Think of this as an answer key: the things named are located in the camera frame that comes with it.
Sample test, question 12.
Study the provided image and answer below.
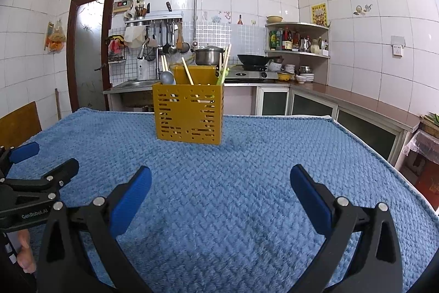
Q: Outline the white wall socket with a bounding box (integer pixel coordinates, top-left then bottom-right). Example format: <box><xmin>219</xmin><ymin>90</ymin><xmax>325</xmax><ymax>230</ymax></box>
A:
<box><xmin>391</xmin><ymin>35</ymin><xmax>405</xmax><ymax>57</ymax></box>

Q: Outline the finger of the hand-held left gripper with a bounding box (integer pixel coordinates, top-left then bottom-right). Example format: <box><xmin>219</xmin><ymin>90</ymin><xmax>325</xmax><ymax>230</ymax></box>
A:
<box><xmin>0</xmin><ymin>142</ymin><xmax>40</xmax><ymax>173</ymax></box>
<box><xmin>0</xmin><ymin>158</ymin><xmax>80</xmax><ymax>200</ymax></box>

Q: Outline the row of condiment bottles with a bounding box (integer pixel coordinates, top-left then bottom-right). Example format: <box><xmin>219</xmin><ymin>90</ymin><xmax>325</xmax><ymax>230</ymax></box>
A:
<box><xmin>268</xmin><ymin>27</ymin><xmax>300</xmax><ymax>51</ymax></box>

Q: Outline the white hanging towel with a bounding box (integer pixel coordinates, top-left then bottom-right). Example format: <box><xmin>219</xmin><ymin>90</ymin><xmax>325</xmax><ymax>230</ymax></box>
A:
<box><xmin>124</xmin><ymin>26</ymin><xmax>146</xmax><ymax>48</ymax></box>

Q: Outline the green handled metal utensil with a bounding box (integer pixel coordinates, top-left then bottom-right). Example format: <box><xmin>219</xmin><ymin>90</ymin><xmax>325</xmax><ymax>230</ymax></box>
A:
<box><xmin>216</xmin><ymin>65</ymin><xmax>230</xmax><ymax>86</ymax></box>

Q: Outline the metal wall rack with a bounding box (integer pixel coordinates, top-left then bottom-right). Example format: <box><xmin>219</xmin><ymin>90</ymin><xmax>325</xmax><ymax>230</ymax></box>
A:
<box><xmin>124</xmin><ymin>12</ymin><xmax>184</xmax><ymax>26</ymax></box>

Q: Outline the person's left hand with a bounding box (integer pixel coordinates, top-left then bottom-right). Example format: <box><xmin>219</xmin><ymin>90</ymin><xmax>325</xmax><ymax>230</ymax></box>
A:
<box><xmin>17</xmin><ymin>230</ymin><xmax>36</xmax><ymax>274</ymax></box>

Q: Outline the wire wall basket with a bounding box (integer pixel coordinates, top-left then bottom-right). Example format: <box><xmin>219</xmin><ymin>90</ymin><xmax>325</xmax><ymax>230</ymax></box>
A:
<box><xmin>107</xmin><ymin>35</ymin><xmax>127</xmax><ymax>64</ymax></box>

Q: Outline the blue textured blanket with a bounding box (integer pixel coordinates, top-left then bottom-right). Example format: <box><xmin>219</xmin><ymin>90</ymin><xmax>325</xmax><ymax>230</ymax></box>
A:
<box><xmin>0</xmin><ymin>108</ymin><xmax>439</xmax><ymax>293</ymax></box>

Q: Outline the yellow wall poster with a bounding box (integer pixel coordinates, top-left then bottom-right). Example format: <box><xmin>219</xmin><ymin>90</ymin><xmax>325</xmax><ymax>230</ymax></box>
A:
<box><xmin>311</xmin><ymin>3</ymin><xmax>326</xmax><ymax>24</ymax></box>

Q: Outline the kitchen counter with cabinets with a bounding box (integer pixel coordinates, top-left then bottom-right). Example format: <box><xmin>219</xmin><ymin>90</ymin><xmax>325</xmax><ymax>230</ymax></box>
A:
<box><xmin>223</xmin><ymin>80</ymin><xmax>421</xmax><ymax>163</ymax></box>

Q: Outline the wooden chair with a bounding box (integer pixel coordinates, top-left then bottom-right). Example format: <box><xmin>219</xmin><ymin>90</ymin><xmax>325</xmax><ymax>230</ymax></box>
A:
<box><xmin>0</xmin><ymin>101</ymin><xmax>42</xmax><ymax>147</ymax></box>

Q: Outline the steel cooking pot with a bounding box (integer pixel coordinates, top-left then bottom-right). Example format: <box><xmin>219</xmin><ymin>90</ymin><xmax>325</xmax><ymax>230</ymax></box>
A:
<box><xmin>190</xmin><ymin>44</ymin><xmax>225</xmax><ymax>66</ymax></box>

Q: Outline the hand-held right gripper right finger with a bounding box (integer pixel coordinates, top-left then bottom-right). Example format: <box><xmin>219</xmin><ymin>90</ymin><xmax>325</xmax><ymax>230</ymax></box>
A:
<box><xmin>290</xmin><ymin>164</ymin><xmax>404</xmax><ymax>293</ymax></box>

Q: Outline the white corner shelf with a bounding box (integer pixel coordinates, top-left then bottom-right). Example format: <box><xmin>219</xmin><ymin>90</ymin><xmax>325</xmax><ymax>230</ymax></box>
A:
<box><xmin>264</xmin><ymin>22</ymin><xmax>331</xmax><ymax>81</ymax></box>

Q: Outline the brown framed glass door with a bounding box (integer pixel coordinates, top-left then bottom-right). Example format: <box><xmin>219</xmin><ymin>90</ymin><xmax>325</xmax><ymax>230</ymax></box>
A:
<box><xmin>67</xmin><ymin>0</ymin><xmax>116</xmax><ymax>112</ymax></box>

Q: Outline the gas stove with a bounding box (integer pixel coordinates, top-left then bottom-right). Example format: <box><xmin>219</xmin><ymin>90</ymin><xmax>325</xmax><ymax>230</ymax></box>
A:
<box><xmin>223</xmin><ymin>68</ymin><xmax>279</xmax><ymax>82</ymax></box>

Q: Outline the plastic covered red stand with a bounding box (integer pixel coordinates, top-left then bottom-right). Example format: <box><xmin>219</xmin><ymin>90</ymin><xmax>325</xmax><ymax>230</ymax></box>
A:
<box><xmin>401</xmin><ymin>113</ymin><xmax>439</xmax><ymax>208</ymax></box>

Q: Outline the hanging plastic bag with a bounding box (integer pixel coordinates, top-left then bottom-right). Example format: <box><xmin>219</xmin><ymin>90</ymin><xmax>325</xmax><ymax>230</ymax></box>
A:
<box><xmin>44</xmin><ymin>20</ymin><xmax>67</xmax><ymax>54</ymax></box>

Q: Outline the yellow slotted utensil holder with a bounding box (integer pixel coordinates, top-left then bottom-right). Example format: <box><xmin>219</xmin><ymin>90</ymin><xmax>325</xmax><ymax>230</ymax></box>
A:
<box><xmin>152</xmin><ymin>65</ymin><xmax>225</xmax><ymax>145</ymax></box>

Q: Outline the black wok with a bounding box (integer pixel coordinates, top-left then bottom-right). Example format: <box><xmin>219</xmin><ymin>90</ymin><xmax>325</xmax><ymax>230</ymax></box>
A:
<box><xmin>237</xmin><ymin>54</ymin><xmax>283</xmax><ymax>67</ymax></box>

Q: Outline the stack of bowls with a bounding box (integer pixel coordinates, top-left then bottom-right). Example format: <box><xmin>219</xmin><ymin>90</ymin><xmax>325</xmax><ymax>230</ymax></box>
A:
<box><xmin>269</xmin><ymin>61</ymin><xmax>314</xmax><ymax>83</ymax></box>

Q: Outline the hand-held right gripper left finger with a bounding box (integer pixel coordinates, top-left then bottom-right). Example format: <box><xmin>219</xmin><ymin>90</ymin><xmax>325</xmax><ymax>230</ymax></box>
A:
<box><xmin>36</xmin><ymin>165</ymin><xmax>153</xmax><ymax>293</ymax></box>

